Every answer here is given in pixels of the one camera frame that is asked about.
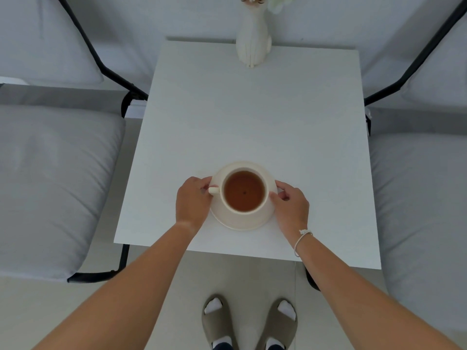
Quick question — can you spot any olive slipper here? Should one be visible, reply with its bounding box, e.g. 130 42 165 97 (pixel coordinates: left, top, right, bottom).
255 297 298 350
201 295 239 350

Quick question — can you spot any olive right slipper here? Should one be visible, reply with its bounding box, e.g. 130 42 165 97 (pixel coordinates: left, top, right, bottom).
255 297 298 350

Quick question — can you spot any brown tea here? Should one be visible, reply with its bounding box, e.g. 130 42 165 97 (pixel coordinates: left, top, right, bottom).
224 171 265 211

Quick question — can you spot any person's left forearm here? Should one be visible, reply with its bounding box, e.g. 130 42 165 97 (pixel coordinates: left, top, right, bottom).
32 221 200 350

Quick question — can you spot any grey chair back cushion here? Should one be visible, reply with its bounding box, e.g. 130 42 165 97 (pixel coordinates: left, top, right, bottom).
0 0 105 85
401 18 467 109

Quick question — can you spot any person's left hand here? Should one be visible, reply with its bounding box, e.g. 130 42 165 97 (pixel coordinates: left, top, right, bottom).
175 176 214 236

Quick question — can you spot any white sock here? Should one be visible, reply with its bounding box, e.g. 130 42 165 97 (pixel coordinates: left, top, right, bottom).
265 300 297 350
204 297 235 350

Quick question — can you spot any white left sock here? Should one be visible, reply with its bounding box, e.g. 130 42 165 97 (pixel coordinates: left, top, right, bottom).
204 297 235 350

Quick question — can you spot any grey chair seat cushion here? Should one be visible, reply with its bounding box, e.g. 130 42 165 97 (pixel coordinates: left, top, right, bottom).
369 132 467 333
0 104 127 282

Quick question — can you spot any white string bracelet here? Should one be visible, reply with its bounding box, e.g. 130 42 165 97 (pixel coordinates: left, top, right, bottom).
293 229 314 258

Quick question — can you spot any white cat figurine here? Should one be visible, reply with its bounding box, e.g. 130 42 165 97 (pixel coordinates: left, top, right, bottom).
236 0 273 68

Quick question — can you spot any cream cup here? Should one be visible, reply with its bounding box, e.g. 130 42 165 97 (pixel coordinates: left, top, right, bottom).
208 167 270 215

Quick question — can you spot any person's right hand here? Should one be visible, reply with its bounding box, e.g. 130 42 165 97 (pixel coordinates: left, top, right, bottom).
269 180 310 242

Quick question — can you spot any person's right forearm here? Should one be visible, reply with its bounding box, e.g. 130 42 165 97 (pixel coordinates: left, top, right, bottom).
288 231 464 350

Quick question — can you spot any black metal chair frame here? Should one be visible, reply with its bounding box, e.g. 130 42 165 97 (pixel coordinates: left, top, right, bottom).
55 0 149 283
364 0 467 137

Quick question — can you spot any cream saucer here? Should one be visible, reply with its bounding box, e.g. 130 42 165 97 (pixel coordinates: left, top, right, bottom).
209 161 278 231

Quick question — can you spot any white right sock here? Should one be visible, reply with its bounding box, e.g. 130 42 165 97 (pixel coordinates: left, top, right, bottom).
265 300 297 350

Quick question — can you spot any olive left slipper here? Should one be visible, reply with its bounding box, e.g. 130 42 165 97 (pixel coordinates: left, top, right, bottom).
201 295 239 350

